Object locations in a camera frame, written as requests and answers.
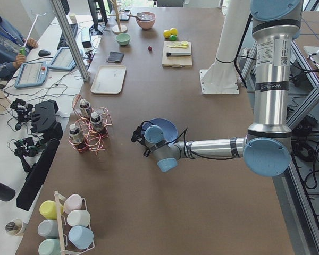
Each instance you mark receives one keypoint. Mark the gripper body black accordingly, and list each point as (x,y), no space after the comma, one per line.
(141,141)

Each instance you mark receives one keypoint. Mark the blue plate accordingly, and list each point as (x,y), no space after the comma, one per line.
(169,129)

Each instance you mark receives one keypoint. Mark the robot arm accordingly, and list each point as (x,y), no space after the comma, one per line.
(266,147)

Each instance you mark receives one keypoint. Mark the dark drink bottle middle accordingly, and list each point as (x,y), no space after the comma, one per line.
(98,125)

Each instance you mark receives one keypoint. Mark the dark drink bottle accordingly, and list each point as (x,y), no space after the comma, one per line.
(85,108)
(98,125)
(77,138)

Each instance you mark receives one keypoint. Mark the dark drink bottle upper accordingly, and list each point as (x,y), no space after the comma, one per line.
(85,108)

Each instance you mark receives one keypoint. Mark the cream rabbit tray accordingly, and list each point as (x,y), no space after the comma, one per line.
(109,79)

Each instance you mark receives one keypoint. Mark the dark drink bottle outer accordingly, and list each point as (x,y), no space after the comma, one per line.
(77,138)

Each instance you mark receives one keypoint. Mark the grey folded cloth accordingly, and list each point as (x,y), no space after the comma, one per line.
(115,57)

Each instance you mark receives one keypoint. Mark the steel muddler black tip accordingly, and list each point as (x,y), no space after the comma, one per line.
(176,54)

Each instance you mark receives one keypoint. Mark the wooden cutting board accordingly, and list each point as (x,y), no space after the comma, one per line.
(176,61)

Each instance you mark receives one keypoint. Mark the pink cup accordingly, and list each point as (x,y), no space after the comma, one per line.
(73,202)

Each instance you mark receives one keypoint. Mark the green bowl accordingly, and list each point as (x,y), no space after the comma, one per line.
(123,39)

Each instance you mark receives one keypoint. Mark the yellow plastic knife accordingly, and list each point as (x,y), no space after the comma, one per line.
(177,46)

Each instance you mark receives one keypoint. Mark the white cup rack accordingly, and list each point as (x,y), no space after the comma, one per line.
(62,222)

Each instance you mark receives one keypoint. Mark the thick lemon half slice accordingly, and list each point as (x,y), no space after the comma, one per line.
(184,43)

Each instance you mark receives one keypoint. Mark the green lime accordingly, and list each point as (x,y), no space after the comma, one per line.
(172,38)

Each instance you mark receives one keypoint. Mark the white cup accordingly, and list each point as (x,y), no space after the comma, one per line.
(79,217)

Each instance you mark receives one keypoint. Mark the teach pendant far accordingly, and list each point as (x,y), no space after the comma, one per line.
(63,60)

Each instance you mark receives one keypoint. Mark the teach pendant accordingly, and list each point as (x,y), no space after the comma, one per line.
(31,74)
(63,60)

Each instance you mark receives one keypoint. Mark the wooden cup stand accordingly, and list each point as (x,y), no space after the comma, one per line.
(119,28)

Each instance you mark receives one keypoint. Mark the yellow lemon outer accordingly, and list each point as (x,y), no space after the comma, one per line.
(173,31)

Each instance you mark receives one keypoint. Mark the pink bowl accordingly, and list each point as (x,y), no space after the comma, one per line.
(147,24)

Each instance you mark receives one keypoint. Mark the yellow cup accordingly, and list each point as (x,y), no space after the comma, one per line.
(48,210)

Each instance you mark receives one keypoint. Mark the blue cup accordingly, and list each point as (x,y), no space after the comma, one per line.
(81,237)

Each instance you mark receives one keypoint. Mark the steel ice scoop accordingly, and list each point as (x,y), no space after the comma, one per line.
(141,16)

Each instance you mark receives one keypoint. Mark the teach pendant near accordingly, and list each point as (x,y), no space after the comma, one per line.
(31,74)

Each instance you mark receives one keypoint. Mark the black computer mouse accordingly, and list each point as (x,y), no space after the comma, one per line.
(43,53)

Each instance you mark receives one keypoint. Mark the grey cup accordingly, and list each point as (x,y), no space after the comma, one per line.
(48,229)

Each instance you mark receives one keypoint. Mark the black monitor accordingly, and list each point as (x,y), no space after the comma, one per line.
(99,16)

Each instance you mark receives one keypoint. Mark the light green cup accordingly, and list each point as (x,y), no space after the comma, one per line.
(49,247)

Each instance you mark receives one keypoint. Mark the black thermos bottle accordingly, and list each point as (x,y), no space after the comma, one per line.
(6,192)

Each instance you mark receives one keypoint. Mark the paper cup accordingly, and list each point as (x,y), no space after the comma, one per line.
(15,227)

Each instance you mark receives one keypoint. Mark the seated person blue hoodie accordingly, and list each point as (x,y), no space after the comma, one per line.
(13,49)

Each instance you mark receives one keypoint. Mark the copper wire bottle rack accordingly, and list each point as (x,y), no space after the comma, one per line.
(94,141)

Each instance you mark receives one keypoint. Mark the aluminium frame post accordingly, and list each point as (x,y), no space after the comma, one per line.
(65,27)

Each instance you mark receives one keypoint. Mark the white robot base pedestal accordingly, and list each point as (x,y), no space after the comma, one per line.
(221,77)

